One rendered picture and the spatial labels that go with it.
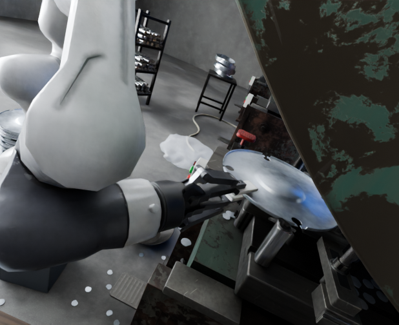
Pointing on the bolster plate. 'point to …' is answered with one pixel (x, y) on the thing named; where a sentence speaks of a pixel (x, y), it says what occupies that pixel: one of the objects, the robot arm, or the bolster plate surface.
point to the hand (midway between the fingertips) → (240, 190)
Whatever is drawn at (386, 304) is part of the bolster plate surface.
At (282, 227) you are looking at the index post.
